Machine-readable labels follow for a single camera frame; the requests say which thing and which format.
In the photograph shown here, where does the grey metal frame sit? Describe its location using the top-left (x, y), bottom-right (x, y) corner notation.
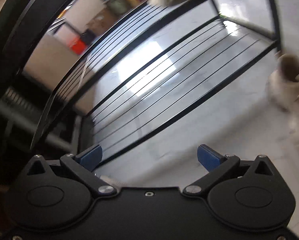
top-left (0, 100), bottom-right (76, 152)

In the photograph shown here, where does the cardboard box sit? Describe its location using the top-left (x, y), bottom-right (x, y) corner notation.
top-left (86, 7), bottom-right (115, 36)

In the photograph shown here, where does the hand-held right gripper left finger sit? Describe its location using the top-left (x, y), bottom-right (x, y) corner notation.
top-left (27, 144), bottom-right (117, 195)

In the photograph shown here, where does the black wire shoe rack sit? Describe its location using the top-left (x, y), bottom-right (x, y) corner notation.
top-left (0, 0), bottom-right (285, 165)

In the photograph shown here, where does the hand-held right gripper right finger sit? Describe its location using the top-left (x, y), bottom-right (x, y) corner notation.
top-left (183, 144), bottom-right (276, 195)

